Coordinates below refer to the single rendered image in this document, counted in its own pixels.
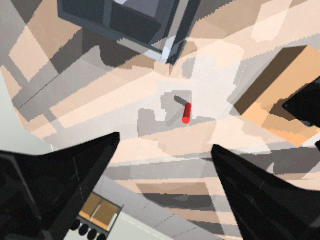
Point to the red peg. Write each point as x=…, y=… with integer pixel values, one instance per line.
x=186, y=114

